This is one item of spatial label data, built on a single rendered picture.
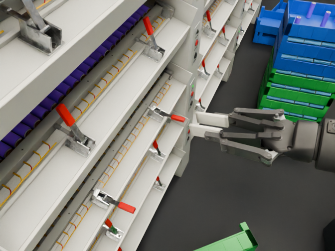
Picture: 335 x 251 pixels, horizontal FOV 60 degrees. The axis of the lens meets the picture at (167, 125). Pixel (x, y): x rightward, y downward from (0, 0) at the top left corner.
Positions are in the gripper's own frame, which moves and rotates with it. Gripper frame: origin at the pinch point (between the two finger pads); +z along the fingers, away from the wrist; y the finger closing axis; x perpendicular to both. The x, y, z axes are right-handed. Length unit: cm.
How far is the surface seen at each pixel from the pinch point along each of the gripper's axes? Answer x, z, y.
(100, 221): 8.3, 16.1, 23.6
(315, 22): 21, -14, -87
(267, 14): 52, 19, -160
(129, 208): 6.5, 10.5, 19.8
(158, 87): 3.4, 19.9, -14.1
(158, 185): 43, 27, -7
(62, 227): 3.6, 19.6, 28.5
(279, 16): 54, 11, -160
